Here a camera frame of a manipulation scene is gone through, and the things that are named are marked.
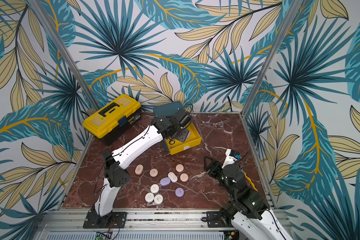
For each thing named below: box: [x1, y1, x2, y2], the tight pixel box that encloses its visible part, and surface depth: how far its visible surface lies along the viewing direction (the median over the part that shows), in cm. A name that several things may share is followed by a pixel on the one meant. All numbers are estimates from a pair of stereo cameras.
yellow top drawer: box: [164, 122, 202, 155], surface depth 79 cm
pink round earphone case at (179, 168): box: [175, 164, 184, 173], surface depth 92 cm
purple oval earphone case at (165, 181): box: [160, 177, 171, 187], surface depth 87 cm
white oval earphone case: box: [167, 171, 178, 183], surface depth 88 cm
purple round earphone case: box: [175, 187, 185, 198], surface depth 83 cm
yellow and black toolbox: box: [82, 94, 142, 146], surface depth 97 cm
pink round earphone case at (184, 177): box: [180, 173, 189, 182], surface depth 87 cm
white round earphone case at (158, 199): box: [154, 194, 164, 205], surface depth 80 cm
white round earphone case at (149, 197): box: [144, 192, 155, 203], surface depth 81 cm
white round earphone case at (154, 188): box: [150, 184, 160, 194], surface depth 83 cm
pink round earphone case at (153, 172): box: [149, 168, 158, 178], surface depth 90 cm
